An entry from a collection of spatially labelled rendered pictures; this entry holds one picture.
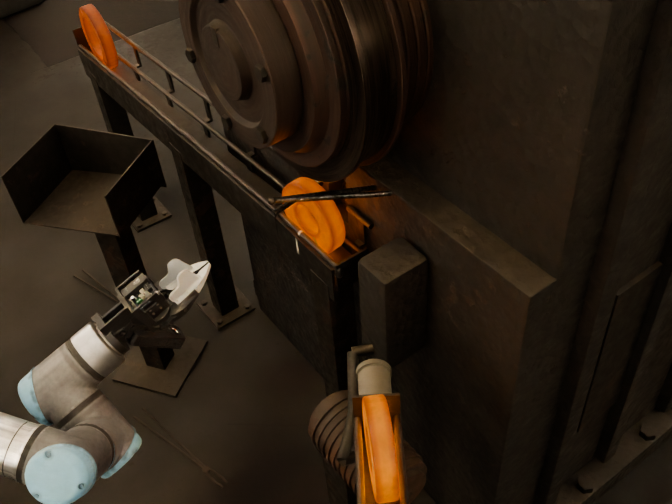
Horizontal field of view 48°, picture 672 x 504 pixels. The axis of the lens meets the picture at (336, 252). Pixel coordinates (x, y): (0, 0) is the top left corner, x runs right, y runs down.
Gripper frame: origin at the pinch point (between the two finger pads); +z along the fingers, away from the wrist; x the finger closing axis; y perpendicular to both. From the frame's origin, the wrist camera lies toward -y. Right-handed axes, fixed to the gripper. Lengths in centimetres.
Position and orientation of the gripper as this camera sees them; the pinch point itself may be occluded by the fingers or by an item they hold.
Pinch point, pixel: (205, 269)
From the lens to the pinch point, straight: 136.0
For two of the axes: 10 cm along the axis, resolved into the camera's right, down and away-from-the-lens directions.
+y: -3.1, -5.4, -7.8
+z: 7.5, -6.5, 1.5
